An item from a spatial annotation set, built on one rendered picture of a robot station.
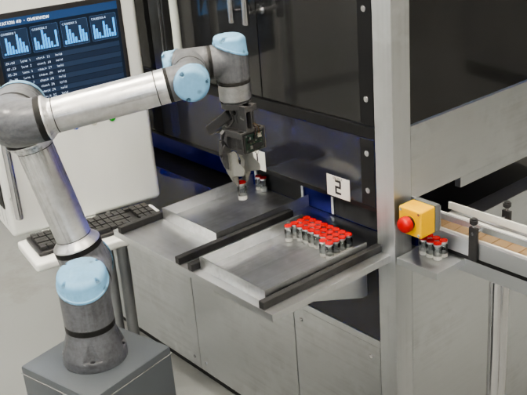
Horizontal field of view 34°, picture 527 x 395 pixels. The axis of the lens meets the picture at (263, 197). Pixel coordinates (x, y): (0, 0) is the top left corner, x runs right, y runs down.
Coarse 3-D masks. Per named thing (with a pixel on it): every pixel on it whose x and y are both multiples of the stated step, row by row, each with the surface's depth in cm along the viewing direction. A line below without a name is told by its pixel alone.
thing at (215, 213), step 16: (208, 192) 261; (224, 192) 265; (256, 192) 266; (272, 192) 265; (176, 208) 255; (192, 208) 258; (208, 208) 257; (224, 208) 256; (240, 208) 255; (256, 208) 254; (272, 208) 253; (288, 208) 248; (176, 224) 248; (192, 224) 241; (208, 224) 246; (224, 224) 246; (240, 224) 238; (208, 240) 237
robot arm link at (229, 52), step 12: (216, 36) 193; (228, 36) 192; (240, 36) 192; (216, 48) 192; (228, 48) 191; (240, 48) 192; (216, 60) 192; (228, 60) 192; (240, 60) 193; (216, 72) 193; (228, 72) 193; (240, 72) 194; (228, 84) 195; (240, 84) 195
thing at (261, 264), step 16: (240, 240) 228; (256, 240) 232; (272, 240) 234; (208, 256) 222; (224, 256) 226; (240, 256) 226; (256, 256) 225; (272, 256) 225; (288, 256) 224; (304, 256) 223; (336, 256) 215; (208, 272) 219; (224, 272) 213; (240, 272) 218; (256, 272) 217; (272, 272) 217; (288, 272) 216; (304, 272) 209; (240, 288) 210; (256, 288) 204; (272, 288) 203
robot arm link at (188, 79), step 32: (192, 64) 180; (0, 96) 184; (64, 96) 180; (96, 96) 179; (128, 96) 179; (160, 96) 180; (192, 96) 179; (0, 128) 179; (32, 128) 178; (64, 128) 181
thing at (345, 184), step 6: (330, 180) 230; (342, 180) 226; (348, 180) 224; (330, 186) 231; (342, 186) 227; (348, 186) 225; (330, 192) 231; (342, 192) 228; (348, 192) 226; (342, 198) 229; (348, 198) 227
